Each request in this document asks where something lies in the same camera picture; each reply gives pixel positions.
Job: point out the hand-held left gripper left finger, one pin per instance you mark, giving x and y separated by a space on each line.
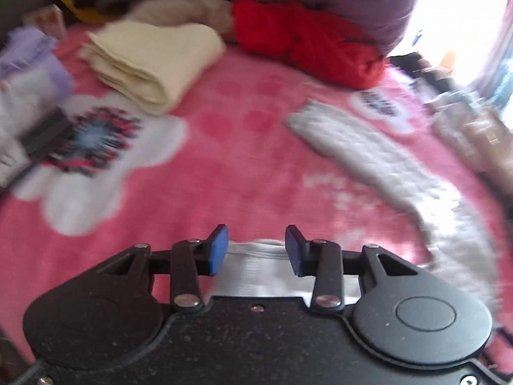
218 248

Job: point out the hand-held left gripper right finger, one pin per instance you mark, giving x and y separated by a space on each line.
294 248

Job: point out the white quilted garment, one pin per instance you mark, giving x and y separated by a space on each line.
380 160

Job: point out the pink floral blanket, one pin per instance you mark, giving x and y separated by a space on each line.
224 176

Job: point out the cream folded towel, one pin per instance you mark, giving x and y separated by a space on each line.
152 60

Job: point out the beige fleece garment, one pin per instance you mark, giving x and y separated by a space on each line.
477 140

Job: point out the red fleece blanket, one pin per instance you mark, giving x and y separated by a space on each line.
304 36

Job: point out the black garment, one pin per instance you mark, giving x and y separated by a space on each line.
425 70

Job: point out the tan cloth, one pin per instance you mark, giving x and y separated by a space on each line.
180 12

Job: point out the purple and white packet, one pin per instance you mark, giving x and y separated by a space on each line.
36 64

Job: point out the small pink box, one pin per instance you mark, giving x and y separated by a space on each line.
46 20

